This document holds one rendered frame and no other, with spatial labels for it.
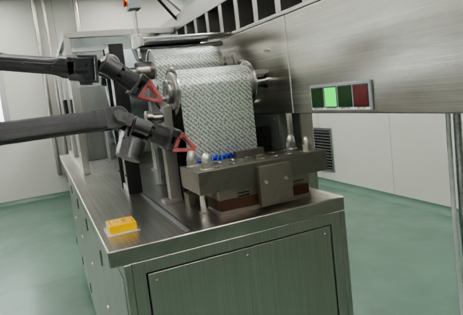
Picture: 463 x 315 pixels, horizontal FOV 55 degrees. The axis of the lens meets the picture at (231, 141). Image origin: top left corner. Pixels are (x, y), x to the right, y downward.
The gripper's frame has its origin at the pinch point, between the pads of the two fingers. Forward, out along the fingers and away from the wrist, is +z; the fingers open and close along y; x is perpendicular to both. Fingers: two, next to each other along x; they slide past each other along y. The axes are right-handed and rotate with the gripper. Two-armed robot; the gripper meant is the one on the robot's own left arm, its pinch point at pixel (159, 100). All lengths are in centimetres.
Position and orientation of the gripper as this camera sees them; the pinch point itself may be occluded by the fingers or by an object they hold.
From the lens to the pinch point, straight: 138.6
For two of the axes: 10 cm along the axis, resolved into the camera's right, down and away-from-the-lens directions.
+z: 7.7, 5.2, 3.7
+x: 5.0, -8.5, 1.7
